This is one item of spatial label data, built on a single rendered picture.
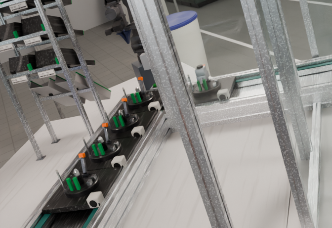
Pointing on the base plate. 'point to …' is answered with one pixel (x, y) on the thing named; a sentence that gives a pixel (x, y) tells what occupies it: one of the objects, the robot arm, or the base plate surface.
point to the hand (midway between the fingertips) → (126, 37)
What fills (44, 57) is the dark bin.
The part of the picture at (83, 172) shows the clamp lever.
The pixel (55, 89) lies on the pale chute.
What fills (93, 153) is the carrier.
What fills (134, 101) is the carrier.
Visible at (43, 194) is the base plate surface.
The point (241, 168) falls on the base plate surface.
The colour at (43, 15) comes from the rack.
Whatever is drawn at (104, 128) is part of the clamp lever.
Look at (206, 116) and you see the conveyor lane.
